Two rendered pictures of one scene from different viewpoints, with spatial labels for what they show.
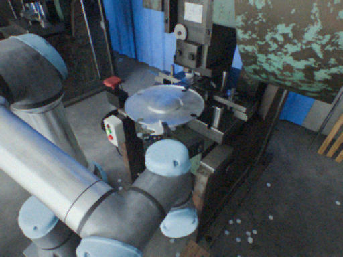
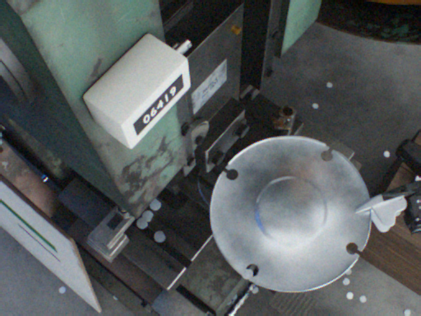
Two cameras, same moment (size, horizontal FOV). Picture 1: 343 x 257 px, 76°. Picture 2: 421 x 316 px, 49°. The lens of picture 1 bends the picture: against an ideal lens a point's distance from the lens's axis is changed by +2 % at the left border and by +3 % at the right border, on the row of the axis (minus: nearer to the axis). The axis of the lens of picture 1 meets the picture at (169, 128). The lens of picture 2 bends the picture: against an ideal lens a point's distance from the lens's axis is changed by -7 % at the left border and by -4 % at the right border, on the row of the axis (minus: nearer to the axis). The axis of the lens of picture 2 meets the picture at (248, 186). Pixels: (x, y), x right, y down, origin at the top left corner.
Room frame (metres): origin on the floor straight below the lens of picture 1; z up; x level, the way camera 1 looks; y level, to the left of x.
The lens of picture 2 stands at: (0.79, 0.27, 1.62)
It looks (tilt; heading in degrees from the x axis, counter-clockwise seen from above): 70 degrees down; 259
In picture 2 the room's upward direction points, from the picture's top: 7 degrees clockwise
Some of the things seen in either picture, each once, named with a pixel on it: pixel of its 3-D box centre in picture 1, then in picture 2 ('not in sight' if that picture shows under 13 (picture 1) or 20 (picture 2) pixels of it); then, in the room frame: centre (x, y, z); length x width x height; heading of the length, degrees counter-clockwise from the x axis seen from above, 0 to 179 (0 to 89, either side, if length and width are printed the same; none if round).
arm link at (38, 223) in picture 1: (48, 216); not in sight; (0.32, 0.36, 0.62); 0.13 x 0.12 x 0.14; 149
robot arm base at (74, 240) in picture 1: (59, 235); not in sight; (0.31, 0.37, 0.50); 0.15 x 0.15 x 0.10
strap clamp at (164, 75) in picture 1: (171, 74); (122, 213); (0.97, -0.01, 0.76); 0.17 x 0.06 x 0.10; 48
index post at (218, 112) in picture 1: (218, 115); (285, 121); (0.64, -0.18, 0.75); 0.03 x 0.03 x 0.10; 48
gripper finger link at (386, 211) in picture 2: (156, 126); (383, 211); (0.50, 0.04, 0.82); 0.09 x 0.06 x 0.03; 10
